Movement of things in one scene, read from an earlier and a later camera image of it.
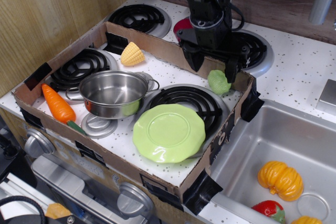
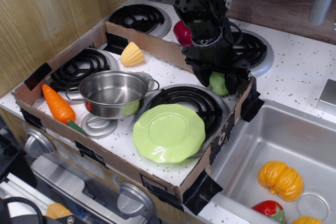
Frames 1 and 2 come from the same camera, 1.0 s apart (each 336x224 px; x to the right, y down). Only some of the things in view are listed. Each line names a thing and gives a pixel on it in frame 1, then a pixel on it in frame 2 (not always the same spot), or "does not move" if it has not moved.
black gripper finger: [232, 66] -> [235, 82]
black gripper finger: [195, 58] -> [203, 74]
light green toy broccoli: [218, 82] does not move
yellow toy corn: [131, 55] does not move
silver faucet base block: [327, 102] does not move
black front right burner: [203, 104] does not move
